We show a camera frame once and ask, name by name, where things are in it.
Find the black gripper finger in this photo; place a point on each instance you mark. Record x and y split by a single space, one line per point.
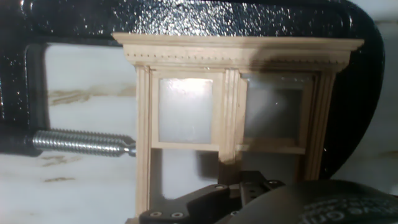
199 205

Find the miniature wooden sliding window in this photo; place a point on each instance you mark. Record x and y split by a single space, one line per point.
230 102

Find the marble pattern board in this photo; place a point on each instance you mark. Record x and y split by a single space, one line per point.
62 186

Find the black steel C-clamp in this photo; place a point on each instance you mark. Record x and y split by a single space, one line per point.
217 18

